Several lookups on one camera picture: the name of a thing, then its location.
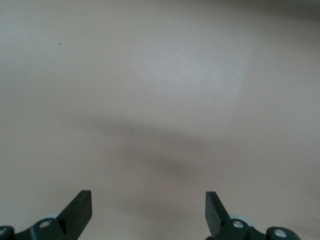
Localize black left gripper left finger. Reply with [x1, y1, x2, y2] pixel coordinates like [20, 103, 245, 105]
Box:
[0, 190, 93, 240]

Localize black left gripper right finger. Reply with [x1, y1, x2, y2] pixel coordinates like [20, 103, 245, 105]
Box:
[205, 191, 301, 240]

